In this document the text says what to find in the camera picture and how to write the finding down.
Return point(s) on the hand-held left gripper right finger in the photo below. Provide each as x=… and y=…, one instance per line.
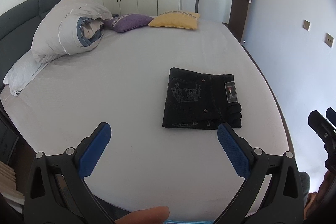
x=235, y=150

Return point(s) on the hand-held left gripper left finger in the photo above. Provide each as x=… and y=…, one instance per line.
x=92, y=150

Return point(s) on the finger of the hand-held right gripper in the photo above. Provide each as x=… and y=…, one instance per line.
x=332, y=115
x=321, y=127

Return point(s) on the black pants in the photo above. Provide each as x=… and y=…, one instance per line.
x=194, y=98

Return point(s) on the person's right forearm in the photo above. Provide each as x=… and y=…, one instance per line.
x=326, y=187

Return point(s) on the person's left hand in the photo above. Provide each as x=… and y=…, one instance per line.
x=147, y=214

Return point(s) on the bed with white sheet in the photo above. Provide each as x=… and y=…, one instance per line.
x=118, y=87

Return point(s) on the beige slatted object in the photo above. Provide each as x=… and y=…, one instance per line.
x=9, y=179

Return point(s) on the white pillow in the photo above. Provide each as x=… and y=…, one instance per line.
x=23, y=71

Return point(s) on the folded grey duvet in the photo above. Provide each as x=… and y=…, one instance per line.
x=65, y=27

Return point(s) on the purple cushion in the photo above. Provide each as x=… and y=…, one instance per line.
x=128, y=22

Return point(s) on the yellow cushion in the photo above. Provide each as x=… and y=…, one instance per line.
x=174, y=21

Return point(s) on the grey upholstered headboard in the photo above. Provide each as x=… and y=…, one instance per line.
x=18, y=24

